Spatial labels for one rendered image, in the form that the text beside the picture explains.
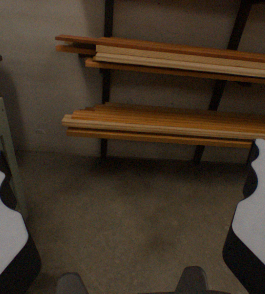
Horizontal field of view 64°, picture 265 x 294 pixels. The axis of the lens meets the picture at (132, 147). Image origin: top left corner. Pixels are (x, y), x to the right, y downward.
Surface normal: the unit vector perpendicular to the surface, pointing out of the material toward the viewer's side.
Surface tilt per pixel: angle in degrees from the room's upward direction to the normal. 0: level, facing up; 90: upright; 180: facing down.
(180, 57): 89
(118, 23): 90
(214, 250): 0
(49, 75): 90
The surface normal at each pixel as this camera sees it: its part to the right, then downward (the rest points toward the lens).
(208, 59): 0.04, 0.55
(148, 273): 0.11, -0.85
